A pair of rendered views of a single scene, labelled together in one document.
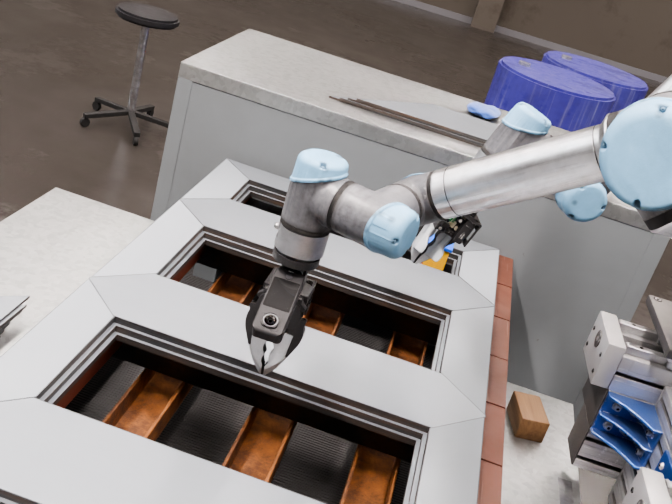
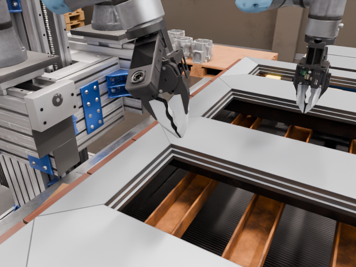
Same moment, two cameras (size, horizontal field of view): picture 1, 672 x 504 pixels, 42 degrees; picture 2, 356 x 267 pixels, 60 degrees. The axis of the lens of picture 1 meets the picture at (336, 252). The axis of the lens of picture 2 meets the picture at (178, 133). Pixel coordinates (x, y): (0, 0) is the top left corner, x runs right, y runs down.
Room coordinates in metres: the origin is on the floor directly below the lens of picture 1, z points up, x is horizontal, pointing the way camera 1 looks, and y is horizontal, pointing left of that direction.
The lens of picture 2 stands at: (2.02, 0.06, 1.28)
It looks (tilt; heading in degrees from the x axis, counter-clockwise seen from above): 30 degrees down; 204
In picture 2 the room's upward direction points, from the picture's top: straight up
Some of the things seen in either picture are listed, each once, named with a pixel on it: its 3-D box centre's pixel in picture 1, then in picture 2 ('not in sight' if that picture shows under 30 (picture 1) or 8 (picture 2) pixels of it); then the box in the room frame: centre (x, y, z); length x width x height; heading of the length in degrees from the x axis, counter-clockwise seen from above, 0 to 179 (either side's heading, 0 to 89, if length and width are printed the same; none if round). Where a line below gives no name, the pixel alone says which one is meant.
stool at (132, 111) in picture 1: (140, 70); not in sight; (4.43, 1.25, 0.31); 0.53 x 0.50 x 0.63; 81
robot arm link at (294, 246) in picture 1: (299, 238); (323, 27); (1.17, 0.06, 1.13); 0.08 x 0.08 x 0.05
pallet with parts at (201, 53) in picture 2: not in sight; (213, 51); (-1.77, -1.17, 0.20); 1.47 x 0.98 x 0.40; 88
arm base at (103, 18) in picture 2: not in sight; (110, 12); (0.99, -0.69, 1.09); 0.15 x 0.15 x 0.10
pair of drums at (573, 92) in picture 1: (547, 150); not in sight; (4.69, -0.94, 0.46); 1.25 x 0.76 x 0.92; 167
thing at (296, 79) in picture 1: (433, 119); not in sight; (2.43, -0.15, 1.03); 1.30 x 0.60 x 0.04; 85
